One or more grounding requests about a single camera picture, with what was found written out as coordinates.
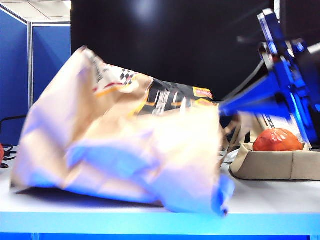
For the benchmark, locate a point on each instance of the grey partition post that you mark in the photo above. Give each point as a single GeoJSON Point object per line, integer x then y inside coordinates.
{"type": "Point", "coordinates": [30, 62]}

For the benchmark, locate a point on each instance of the orange fruit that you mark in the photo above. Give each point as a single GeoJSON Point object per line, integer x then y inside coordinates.
{"type": "Point", "coordinates": [277, 141]}

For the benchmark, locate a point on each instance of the large black monitor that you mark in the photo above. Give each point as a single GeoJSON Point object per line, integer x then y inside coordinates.
{"type": "Point", "coordinates": [175, 37]}

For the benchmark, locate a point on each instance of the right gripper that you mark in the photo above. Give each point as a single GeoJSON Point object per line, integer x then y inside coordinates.
{"type": "Point", "coordinates": [290, 82]}

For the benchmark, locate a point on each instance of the red object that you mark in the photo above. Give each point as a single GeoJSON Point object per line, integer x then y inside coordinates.
{"type": "Point", "coordinates": [1, 152]}

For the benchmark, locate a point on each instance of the brown printed paper bag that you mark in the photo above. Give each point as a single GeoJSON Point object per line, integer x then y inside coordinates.
{"type": "Point", "coordinates": [125, 150]}

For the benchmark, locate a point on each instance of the beige fabric tent-shaped holder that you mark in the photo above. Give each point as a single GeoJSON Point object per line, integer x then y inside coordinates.
{"type": "Point", "coordinates": [270, 167]}

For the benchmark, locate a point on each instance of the white printed paper card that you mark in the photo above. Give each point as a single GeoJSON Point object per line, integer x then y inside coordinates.
{"type": "Point", "coordinates": [280, 123]}

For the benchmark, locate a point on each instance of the black monitor with HSO logo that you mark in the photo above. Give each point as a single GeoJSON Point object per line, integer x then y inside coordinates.
{"type": "Point", "coordinates": [307, 25]}

